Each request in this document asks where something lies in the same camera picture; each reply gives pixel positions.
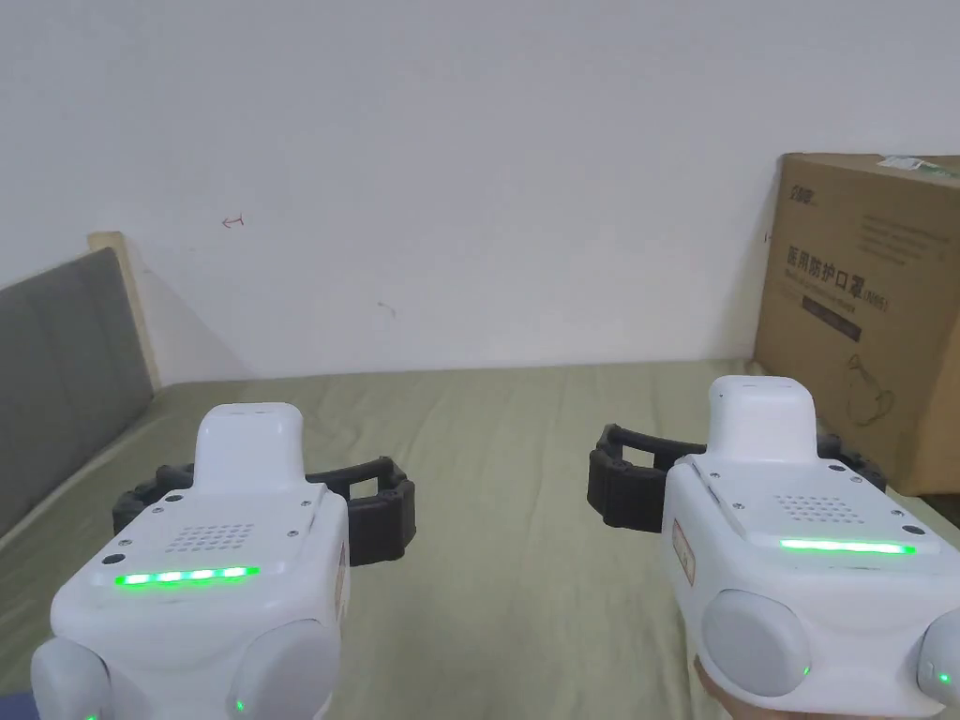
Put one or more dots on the brown cardboard carton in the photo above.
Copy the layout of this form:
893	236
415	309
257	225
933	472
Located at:
862	315

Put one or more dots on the person's right hand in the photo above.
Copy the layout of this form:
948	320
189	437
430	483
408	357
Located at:
724	694

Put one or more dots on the bed with pale green sheet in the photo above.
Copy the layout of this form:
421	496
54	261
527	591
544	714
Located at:
495	525

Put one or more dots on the grey padded headboard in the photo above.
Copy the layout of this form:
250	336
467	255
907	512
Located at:
64	360

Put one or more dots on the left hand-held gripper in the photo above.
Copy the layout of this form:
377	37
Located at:
202	600

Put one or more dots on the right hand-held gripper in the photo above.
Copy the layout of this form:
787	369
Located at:
810	570

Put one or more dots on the person's legs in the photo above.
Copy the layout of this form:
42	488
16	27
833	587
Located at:
15	706

